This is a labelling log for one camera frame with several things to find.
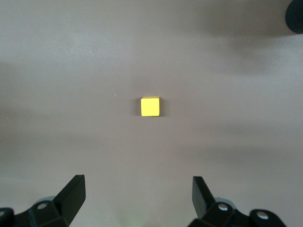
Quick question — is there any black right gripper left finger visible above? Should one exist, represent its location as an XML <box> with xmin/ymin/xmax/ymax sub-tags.
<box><xmin>0</xmin><ymin>175</ymin><xmax>86</xmax><ymax>227</ymax></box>

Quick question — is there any black padded cylinder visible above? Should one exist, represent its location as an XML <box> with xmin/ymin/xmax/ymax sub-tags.
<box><xmin>285</xmin><ymin>0</ymin><xmax>303</xmax><ymax>35</ymax></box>

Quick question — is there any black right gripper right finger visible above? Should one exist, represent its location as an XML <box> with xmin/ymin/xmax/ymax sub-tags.
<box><xmin>189</xmin><ymin>176</ymin><xmax>287</xmax><ymax>227</ymax></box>

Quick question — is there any brown table cover sheet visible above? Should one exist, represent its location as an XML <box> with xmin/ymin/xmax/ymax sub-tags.
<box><xmin>0</xmin><ymin>0</ymin><xmax>303</xmax><ymax>227</ymax></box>

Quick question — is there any yellow cube block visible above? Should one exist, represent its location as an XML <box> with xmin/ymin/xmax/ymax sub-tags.
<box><xmin>140</xmin><ymin>96</ymin><xmax>161</xmax><ymax>117</ymax></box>

